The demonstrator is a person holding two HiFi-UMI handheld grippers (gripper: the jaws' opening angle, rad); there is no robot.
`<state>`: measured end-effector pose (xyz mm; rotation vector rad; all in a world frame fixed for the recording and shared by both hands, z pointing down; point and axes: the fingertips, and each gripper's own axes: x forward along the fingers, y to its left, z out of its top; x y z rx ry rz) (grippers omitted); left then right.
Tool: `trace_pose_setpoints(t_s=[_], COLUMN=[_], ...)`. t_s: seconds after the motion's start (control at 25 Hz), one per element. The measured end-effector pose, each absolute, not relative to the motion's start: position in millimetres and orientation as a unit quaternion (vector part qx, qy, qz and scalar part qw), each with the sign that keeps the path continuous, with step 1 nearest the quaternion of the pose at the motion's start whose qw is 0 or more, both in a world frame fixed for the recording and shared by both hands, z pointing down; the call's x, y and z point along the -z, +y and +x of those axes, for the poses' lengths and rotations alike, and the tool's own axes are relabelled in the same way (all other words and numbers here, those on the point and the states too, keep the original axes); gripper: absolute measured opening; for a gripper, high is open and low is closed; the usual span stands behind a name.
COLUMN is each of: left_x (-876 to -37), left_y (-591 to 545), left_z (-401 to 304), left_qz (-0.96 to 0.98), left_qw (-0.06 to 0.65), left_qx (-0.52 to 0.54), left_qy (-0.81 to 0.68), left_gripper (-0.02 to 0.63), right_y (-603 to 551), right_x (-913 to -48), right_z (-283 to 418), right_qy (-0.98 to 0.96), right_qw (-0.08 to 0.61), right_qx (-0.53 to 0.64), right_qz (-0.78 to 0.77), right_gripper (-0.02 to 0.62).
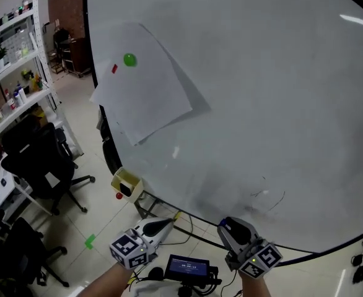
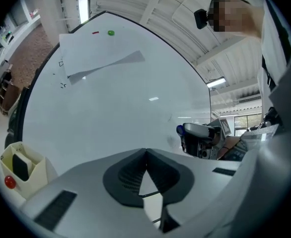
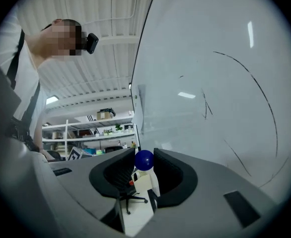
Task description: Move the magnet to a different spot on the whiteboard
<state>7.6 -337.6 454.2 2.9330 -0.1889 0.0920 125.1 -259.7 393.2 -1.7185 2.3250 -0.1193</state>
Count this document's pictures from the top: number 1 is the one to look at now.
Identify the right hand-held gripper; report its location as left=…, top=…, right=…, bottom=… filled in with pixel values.
left=217, top=217, right=284, bottom=280

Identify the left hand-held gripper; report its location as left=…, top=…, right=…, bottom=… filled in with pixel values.
left=109, top=217, right=177, bottom=270

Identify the white whiteboard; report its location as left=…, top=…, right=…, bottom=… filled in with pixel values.
left=82, top=0, right=363, bottom=266

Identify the person's left forearm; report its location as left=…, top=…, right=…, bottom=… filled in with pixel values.
left=76, top=261, right=133, bottom=297

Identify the person's right forearm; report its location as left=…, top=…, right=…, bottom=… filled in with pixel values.
left=237, top=270, right=273, bottom=297

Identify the person's black shoe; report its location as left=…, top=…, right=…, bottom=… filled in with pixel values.
left=148, top=267, right=165, bottom=282

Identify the cream plastic holder box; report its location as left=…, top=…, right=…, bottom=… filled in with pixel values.
left=110, top=166, right=144, bottom=204

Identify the black chest-mounted screen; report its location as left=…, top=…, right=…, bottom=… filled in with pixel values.
left=164, top=254, right=212, bottom=280

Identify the person's white shirt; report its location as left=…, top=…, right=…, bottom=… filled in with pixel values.
left=128, top=278, right=201, bottom=297

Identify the black office chair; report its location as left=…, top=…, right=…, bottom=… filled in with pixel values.
left=1, top=121, right=96, bottom=217
left=0, top=217, right=71, bottom=288

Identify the white paper sheet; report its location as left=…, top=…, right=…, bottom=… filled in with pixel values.
left=89, top=22, right=195, bottom=147

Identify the white desk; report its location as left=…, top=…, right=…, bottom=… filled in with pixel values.
left=0, top=165, right=53, bottom=238

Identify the green round magnet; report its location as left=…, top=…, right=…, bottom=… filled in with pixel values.
left=123, top=53, right=138, bottom=68

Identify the dark brown cabinet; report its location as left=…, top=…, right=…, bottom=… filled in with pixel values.
left=52, top=27, right=93, bottom=79

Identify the white metal shelf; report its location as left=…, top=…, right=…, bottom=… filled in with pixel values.
left=0, top=0, right=85, bottom=159

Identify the black floor cable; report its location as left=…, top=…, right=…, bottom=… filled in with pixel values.
left=159, top=212, right=195, bottom=246

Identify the black screen cable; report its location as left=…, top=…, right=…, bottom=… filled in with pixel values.
left=219, top=269, right=245, bottom=297

